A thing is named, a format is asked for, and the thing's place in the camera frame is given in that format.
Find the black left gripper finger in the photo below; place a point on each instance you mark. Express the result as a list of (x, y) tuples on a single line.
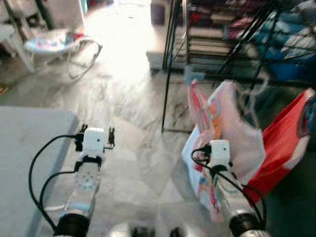
[(81, 137), (111, 136)]

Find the pink garment with red trim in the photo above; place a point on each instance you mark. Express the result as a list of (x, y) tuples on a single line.
[(210, 111)]

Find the blue plastic hanger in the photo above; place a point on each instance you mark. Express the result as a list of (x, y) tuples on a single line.
[(308, 116)]

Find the pale pink white shirt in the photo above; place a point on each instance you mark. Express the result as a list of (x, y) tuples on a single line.
[(242, 133)]

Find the red and white shirt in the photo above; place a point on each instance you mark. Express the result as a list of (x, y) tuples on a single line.
[(281, 143)]

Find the silver right robot leg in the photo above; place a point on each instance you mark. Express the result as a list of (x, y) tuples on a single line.
[(187, 232)]

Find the metal clothes rack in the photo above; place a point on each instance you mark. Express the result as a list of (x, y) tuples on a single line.
[(168, 64)]

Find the baby bouncer seat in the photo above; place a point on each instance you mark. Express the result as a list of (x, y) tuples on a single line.
[(52, 42)]

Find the blue hard case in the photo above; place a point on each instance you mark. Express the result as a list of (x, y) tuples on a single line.
[(291, 66)]

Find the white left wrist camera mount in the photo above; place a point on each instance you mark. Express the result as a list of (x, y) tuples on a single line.
[(94, 140)]

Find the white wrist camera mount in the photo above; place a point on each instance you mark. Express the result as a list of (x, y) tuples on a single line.
[(94, 140), (219, 152)]

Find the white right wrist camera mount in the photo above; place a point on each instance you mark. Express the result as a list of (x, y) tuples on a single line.
[(219, 152)]

